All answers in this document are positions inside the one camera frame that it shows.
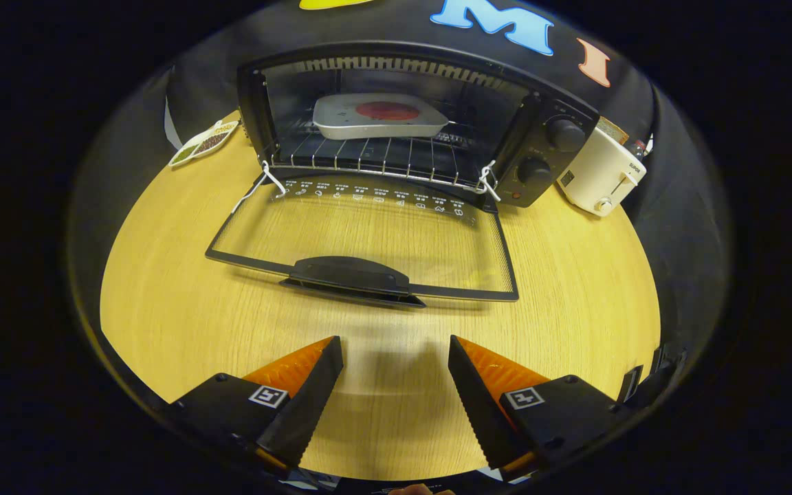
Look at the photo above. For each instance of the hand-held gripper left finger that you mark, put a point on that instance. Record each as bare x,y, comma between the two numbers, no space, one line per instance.
313,402

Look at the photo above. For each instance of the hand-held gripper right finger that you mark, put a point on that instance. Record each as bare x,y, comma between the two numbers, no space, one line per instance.
482,409

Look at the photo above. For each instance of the black toaster oven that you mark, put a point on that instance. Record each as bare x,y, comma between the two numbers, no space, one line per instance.
358,275

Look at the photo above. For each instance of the white square plate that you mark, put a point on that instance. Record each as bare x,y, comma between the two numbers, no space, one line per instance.
341,127

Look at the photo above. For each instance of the pink round ham slice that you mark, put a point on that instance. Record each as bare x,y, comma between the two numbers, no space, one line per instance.
388,111

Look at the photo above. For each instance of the white bread toaster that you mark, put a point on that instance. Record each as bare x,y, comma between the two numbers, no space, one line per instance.
595,175

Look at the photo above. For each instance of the white divided snack dish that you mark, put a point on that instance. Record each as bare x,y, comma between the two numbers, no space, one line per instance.
203,143

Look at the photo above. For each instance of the clear plastic water bottle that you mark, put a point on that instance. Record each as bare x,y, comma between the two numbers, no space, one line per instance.
641,148

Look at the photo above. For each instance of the brown bread slice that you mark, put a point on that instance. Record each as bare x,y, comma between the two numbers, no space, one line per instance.
614,129

